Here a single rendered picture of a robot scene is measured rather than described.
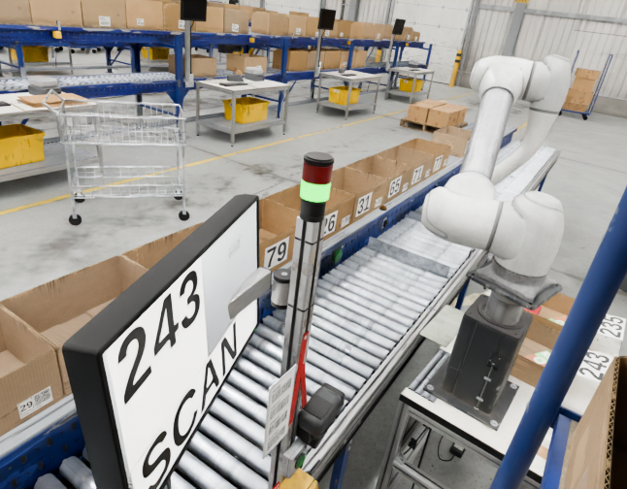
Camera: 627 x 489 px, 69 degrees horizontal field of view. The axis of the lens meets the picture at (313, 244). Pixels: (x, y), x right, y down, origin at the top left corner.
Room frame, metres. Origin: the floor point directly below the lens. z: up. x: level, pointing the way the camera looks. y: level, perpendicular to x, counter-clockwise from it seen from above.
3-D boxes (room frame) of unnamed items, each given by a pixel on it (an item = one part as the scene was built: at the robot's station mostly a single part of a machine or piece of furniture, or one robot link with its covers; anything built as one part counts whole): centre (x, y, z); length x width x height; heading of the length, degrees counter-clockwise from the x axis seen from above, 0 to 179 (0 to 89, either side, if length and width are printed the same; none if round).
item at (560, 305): (1.73, -1.06, 0.80); 0.38 x 0.28 x 0.10; 57
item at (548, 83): (1.72, -0.74, 1.74); 0.14 x 0.13 x 0.18; 71
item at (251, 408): (1.06, 0.14, 0.72); 0.52 x 0.05 x 0.05; 60
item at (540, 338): (1.46, -0.86, 0.80); 0.38 x 0.28 x 0.10; 54
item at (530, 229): (1.24, -0.62, 1.38); 0.18 x 0.16 x 0.22; 71
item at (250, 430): (1.00, 0.17, 0.72); 0.52 x 0.05 x 0.05; 60
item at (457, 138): (4.18, -1.14, 0.96); 0.39 x 0.29 x 0.17; 150
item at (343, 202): (2.13, 0.04, 0.97); 0.39 x 0.29 x 0.17; 150
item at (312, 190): (0.74, 0.01, 1.62); 0.05 x 0.05 x 0.06
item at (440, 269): (2.15, -0.50, 0.76); 0.46 x 0.01 x 0.09; 60
